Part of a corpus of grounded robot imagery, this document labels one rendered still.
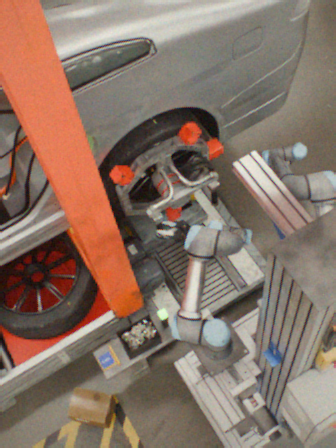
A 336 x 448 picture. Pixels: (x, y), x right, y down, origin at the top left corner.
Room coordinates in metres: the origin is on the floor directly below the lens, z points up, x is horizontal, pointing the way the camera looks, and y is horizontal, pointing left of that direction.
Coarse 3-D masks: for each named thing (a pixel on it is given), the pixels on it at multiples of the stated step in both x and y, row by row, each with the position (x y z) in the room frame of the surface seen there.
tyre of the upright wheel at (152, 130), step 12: (180, 108) 2.09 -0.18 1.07; (156, 120) 1.96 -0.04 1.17; (168, 120) 1.97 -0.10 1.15; (180, 120) 1.97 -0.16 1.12; (192, 120) 2.00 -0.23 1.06; (132, 132) 1.92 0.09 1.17; (144, 132) 1.90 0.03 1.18; (156, 132) 1.89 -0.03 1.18; (168, 132) 1.90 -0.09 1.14; (204, 132) 1.98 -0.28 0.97; (120, 144) 1.88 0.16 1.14; (132, 144) 1.86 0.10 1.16; (144, 144) 1.85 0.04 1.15; (108, 156) 1.86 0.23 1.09; (120, 156) 1.82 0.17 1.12; (132, 156) 1.82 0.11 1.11; (108, 168) 1.81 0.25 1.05; (108, 180) 1.77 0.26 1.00; (108, 192) 1.75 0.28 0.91
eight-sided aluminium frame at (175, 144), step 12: (168, 144) 1.85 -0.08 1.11; (180, 144) 1.83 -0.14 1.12; (192, 144) 1.86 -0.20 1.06; (204, 144) 1.89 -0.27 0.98; (144, 156) 1.80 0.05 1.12; (156, 156) 1.78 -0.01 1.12; (132, 168) 1.77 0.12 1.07; (144, 168) 1.75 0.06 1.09; (204, 168) 1.87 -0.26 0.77; (132, 180) 1.72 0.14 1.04; (192, 180) 1.86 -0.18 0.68; (120, 192) 1.70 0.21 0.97; (120, 204) 1.75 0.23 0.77; (132, 204) 1.75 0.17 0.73; (144, 204) 1.78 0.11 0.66
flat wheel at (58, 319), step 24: (24, 264) 1.63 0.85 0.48; (0, 288) 1.56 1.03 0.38; (24, 288) 1.49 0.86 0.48; (48, 288) 1.46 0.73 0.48; (72, 288) 1.42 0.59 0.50; (96, 288) 1.47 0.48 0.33; (0, 312) 1.36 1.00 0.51; (24, 312) 1.34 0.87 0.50; (48, 312) 1.31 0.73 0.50; (72, 312) 1.29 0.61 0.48; (24, 336) 1.26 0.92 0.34; (48, 336) 1.23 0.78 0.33
